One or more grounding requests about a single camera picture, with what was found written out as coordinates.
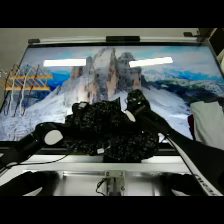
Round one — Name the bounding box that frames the silver frame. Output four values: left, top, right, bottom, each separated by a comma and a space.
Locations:
0, 153, 224, 197

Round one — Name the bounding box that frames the black cable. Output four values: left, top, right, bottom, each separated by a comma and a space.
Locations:
18, 150, 74, 167
95, 177, 110, 196

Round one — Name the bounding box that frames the red garment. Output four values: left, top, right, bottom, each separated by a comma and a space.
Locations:
187, 113, 196, 139

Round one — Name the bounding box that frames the black floral shirt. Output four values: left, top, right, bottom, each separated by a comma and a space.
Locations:
63, 97, 161, 164

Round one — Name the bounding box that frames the white garment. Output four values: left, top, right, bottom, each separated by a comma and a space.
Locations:
190, 99, 224, 143

